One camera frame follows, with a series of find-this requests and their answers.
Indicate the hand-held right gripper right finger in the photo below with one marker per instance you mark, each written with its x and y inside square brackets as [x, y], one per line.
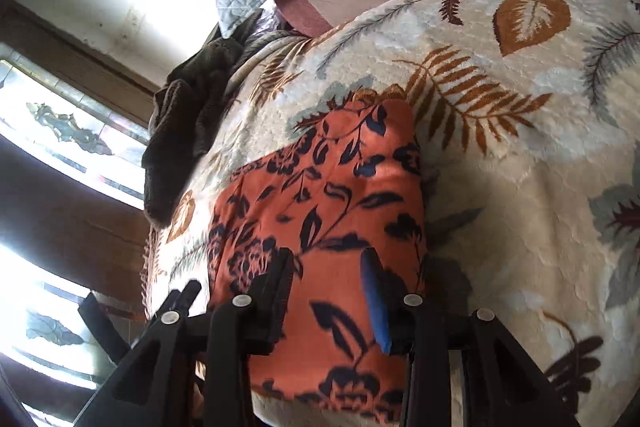
[376, 307]

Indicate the dark brown cloth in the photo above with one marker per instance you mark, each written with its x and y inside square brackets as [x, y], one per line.
[180, 132]

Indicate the orange floral garment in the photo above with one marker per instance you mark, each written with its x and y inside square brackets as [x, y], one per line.
[340, 207]

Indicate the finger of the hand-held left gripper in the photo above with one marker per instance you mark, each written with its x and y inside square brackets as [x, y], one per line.
[186, 294]
[100, 322]

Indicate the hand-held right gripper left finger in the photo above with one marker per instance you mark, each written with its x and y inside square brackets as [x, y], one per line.
[272, 297]

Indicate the cream leaf-print blanket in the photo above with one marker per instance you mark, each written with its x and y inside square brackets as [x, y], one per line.
[525, 207]

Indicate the grey striped cloth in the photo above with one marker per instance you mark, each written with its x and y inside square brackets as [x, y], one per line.
[272, 38]

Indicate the stained glass window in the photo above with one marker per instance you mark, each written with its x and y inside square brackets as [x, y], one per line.
[65, 127]

